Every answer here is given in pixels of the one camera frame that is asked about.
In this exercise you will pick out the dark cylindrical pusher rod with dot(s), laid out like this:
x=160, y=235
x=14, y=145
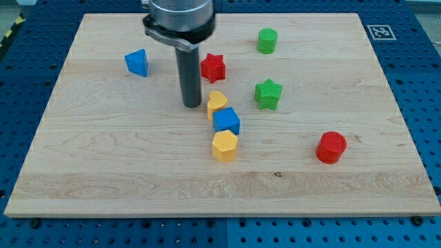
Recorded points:
x=189, y=76

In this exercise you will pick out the red star block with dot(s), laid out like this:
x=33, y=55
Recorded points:
x=213, y=67

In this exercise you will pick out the blue triangle block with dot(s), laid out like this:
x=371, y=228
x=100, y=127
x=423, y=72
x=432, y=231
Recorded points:
x=137, y=62

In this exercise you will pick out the green star block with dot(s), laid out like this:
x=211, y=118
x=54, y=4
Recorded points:
x=268, y=94

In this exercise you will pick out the yellow heart block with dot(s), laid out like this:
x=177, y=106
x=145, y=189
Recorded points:
x=217, y=101

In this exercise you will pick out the blue cube block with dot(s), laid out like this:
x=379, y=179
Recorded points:
x=226, y=119

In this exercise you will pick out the green cylinder block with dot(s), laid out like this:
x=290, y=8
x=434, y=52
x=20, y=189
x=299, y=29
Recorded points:
x=267, y=39

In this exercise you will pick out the yellow hexagon block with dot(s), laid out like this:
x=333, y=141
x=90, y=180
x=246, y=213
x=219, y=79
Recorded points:
x=224, y=146

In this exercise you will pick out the wooden board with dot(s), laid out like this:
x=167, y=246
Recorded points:
x=113, y=144

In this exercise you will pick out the red cylinder block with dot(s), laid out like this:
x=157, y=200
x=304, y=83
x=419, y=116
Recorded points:
x=331, y=147

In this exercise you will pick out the white fiducial marker tag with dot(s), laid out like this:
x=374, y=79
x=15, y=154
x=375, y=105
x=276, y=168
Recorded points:
x=380, y=32

